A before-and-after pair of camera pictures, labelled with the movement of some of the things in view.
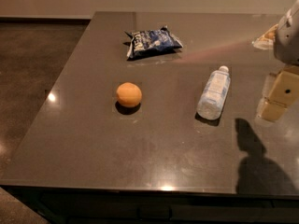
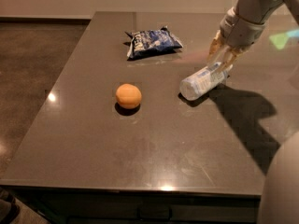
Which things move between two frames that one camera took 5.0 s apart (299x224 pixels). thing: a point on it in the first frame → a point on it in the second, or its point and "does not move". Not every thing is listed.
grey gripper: x=288 y=41 → x=240 y=32
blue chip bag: x=146 y=43 does not move
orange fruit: x=128 y=94 does not move
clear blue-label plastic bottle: x=214 y=94 → x=204 y=81
